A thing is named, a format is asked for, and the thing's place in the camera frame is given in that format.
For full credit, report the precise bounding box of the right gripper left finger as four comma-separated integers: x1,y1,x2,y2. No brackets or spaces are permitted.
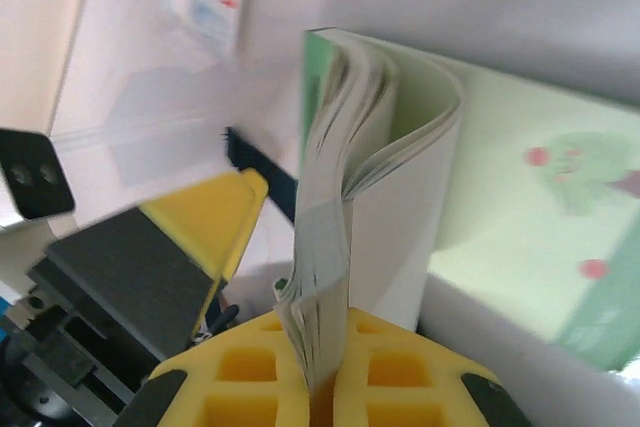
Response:
117,309,314,427

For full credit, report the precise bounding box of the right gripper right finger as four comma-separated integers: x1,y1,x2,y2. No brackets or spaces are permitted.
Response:
332,306,526,427

